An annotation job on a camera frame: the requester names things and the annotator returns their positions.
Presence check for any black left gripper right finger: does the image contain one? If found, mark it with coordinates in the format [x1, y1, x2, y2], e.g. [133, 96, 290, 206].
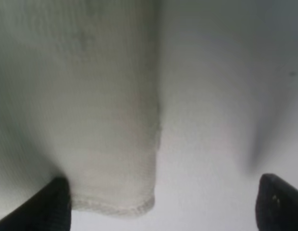
[255, 174, 298, 231]

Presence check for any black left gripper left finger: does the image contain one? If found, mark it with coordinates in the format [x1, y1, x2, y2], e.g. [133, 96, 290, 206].
[0, 177, 72, 231]

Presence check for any white textured towel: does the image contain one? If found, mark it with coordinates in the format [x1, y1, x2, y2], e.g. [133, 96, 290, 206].
[0, 0, 161, 218]

